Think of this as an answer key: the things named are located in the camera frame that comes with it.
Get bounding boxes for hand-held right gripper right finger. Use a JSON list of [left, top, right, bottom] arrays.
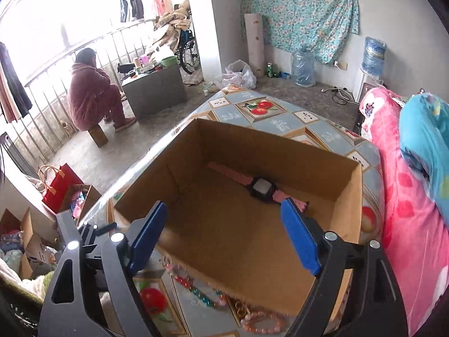
[[280, 198, 409, 337]]

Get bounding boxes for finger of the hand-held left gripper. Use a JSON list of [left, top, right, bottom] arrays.
[[55, 211, 83, 244], [78, 222, 118, 253]]

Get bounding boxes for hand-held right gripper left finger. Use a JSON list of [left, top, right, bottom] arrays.
[[38, 201, 169, 337]]

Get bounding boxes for pink strap wrist watch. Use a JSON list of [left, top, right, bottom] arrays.
[[207, 161, 309, 215]]

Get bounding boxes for large torn cardboard box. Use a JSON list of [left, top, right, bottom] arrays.
[[112, 117, 363, 324]]

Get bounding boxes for multicolour bead bracelet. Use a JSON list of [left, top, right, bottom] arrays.
[[159, 258, 227, 308]]

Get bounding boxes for pink bead bracelet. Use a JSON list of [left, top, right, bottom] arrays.
[[242, 309, 287, 334]]

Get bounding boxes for gold butterfly charm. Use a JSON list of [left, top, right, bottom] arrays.
[[227, 297, 253, 320]]

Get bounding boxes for small cardboard carton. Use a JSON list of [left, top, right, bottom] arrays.
[[0, 207, 58, 281], [68, 184, 102, 225]]

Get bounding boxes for red gift bag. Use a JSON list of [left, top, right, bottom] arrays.
[[38, 163, 85, 215]]

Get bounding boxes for wooden stool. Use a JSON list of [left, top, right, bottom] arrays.
[[89, 123, 109, 148]]

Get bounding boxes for pink floral blanket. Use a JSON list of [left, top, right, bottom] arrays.
[[358, 86, 449, 337]]

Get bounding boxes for fruit print tablecloth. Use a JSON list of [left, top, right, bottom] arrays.
[[75, 84, 386, 337]]

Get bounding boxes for low grey table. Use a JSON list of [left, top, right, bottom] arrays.
[[121, 64, 186, 120]]

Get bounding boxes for hanging dark coat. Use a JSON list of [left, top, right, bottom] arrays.
[[0, 40, 34, 123]]

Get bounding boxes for white water dispenser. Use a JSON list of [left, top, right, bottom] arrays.
[[354, 68, 384, 104]]

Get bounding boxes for blue patterned quilt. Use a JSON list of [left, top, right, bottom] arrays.
[[398, 93, 449, 225]]

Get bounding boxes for empty clear water jug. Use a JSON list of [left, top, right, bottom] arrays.
[[292, 45, 316, 88]]

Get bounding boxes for white plastic bag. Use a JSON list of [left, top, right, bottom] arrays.
[[222, 60, 257, 89]]

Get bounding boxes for wheelchair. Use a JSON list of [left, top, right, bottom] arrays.
[[173, 5, 200, 75]]

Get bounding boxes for metal balcony railing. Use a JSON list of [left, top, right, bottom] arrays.
[[0, 16, 158, 169]]

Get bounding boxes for blue water jug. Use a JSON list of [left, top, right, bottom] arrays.
[[361, 36, 387, 77]]

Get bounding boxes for heap of beige clothes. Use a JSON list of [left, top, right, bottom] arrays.
[[145, 0, 193, 57]]

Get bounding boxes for hanging dark jacket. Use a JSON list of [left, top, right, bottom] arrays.
[[119, 0, 145, 23]]

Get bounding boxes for white power cable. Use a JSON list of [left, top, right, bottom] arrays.
[[323, 86, 355, 106]]

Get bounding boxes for teal floral wall cloth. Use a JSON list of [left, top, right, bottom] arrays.
[[242, 0, 360, 64]]

